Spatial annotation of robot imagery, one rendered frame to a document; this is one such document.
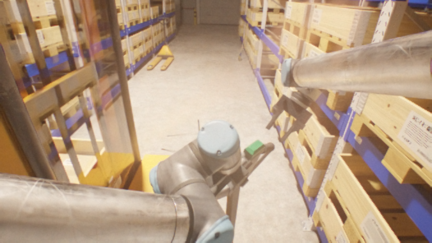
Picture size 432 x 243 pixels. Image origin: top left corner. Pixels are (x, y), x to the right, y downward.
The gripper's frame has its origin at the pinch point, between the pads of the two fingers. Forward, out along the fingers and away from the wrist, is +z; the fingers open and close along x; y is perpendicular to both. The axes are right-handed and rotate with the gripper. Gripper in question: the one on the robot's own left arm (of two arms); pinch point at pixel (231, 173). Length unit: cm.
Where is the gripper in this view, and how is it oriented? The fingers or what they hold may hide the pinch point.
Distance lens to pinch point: 79.2
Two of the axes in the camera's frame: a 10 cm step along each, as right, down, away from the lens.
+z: 1.5, 5.0, 8.5
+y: 7.2, -6.5, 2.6
